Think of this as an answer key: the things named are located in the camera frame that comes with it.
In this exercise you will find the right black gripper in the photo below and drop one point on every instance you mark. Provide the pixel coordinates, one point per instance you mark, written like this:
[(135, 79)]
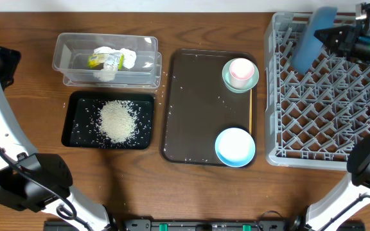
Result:
[(348, 40)]

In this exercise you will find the dark blue plate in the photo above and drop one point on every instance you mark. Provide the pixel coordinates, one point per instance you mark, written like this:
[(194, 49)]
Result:
[(309, 47)]

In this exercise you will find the white napkin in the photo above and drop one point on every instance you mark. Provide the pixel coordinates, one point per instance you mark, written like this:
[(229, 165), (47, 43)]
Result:
[(128, 63)]

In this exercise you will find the yellow snack wrapper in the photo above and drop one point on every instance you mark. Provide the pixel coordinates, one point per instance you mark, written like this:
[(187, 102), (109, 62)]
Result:
[(110, 62)]

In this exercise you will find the pile of white rice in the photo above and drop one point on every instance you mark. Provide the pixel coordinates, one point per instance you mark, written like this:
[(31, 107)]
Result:
[(112, 124)]

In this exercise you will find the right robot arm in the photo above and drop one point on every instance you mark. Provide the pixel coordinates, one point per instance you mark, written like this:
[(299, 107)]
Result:
[(353, 192)]

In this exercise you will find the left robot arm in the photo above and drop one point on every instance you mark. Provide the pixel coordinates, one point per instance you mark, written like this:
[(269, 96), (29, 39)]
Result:
[(39, 182)]

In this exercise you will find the grey dishwasher rack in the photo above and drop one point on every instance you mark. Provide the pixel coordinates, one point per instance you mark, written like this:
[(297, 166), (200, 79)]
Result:
[(312, 120)]

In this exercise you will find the pink cup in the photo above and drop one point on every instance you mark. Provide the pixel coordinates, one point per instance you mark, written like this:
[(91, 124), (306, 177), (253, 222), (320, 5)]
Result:
[(241, 71)]

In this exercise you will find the wooden chopstick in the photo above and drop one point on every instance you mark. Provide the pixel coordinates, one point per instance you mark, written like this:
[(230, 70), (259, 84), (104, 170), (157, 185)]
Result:
[(250, 112)]

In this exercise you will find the green bowl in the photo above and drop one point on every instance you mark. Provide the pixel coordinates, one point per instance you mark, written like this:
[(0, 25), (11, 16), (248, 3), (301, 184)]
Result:
[(226, 78)]

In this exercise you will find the light blue bowl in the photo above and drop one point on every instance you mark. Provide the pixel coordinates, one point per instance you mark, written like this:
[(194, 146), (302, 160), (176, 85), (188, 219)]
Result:
[(235, 147)]

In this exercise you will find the dark brown serving tray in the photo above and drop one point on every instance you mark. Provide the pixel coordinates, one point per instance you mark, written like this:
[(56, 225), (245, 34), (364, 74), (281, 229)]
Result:
[(199, 106)]

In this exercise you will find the clear plastic bin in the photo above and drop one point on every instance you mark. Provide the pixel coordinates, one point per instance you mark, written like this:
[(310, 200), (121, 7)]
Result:
[(73, 50)]

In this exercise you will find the black plastic tray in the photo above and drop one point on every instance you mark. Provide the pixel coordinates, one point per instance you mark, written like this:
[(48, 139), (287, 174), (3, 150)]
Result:
[(73, 100)]

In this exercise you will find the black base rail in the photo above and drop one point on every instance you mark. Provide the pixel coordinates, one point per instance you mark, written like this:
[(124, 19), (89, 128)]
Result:
[(147, 225)]

